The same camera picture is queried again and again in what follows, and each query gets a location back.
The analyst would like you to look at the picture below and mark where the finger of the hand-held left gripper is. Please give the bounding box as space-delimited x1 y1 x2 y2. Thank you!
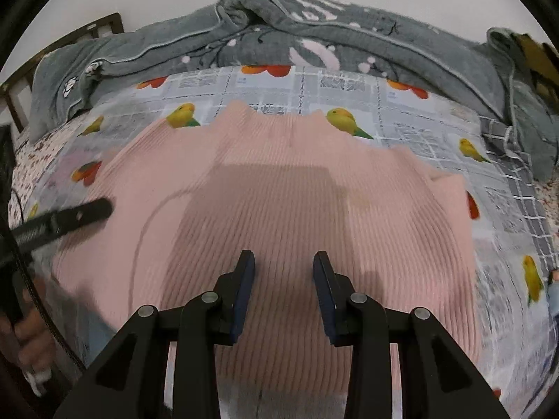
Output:
9 197 113 249

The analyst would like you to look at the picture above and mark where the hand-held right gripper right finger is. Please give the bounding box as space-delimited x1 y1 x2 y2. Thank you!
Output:
313 251 511 419

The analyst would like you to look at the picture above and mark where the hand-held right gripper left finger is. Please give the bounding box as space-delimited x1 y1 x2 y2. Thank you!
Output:
52 250 256 419

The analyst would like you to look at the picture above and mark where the pink ribbed knit sweater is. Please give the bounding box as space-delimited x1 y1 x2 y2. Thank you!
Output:
51 100 483 406

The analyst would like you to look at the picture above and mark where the person's left hand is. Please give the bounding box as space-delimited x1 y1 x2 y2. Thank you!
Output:
0 279 57 396

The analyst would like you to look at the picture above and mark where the floral bed sheet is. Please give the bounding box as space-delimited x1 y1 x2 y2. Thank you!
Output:
12 116 88 228

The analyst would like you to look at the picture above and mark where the dark wooden headboard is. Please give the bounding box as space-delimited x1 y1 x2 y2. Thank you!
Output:
0 12 125 132

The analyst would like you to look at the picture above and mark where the fruit print plastic sheet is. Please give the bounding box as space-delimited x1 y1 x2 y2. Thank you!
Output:
26 65 559 419

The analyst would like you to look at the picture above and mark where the grey checked cloth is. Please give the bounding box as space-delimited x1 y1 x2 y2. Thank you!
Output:
480 116 559 271

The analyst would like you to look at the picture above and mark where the grey printed quilt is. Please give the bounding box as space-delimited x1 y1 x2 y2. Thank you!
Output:
30 0 559 182

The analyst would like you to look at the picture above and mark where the brown jacket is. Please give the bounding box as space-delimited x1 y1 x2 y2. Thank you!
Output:
515 35 559 110

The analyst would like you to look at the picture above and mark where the black cable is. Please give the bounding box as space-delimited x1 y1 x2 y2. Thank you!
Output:
6 188 86 372

